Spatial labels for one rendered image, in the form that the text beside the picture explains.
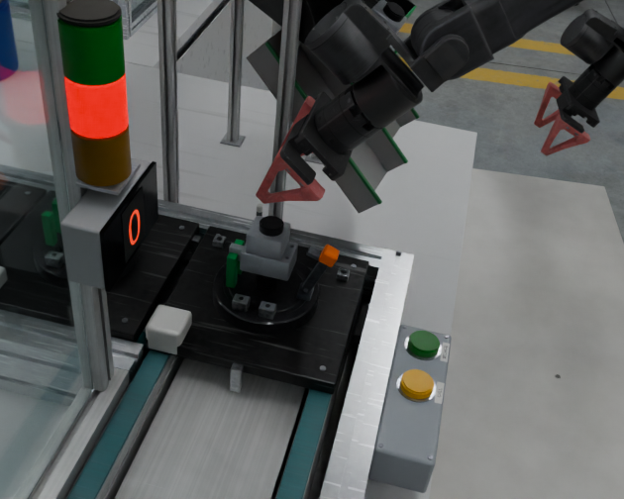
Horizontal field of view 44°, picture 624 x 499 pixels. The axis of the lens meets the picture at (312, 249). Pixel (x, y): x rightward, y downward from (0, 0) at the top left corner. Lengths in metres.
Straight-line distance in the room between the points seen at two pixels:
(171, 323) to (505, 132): 2.73
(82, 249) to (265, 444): 0.35
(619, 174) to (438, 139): 1.90
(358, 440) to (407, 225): 0.56
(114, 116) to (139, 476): 0.42
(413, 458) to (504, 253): 0.56
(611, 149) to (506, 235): 2.26
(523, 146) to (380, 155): 2.25
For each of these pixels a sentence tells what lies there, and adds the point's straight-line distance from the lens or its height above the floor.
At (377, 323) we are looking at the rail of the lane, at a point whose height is 0.96.
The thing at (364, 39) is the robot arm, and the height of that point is 1.36.
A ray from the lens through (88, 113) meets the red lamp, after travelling 0.68.
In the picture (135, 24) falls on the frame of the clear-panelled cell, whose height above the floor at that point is 0.88.
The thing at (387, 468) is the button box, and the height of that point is 0.93.
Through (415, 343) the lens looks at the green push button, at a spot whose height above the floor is 0.97.
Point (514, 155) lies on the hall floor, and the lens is 3.38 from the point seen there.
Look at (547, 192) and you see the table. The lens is 1.56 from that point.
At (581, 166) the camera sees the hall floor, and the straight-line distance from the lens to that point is 3.44.
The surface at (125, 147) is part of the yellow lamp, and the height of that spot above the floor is 1.29.
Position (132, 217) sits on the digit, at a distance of 0.75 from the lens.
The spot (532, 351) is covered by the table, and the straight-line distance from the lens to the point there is 1.20.
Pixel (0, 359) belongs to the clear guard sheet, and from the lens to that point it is 0.71.
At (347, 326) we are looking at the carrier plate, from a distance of 1.00.
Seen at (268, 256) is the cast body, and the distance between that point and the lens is 0.95.
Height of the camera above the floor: 1.67
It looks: 39 degrees down
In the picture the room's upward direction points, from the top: 7 degrees clockwise
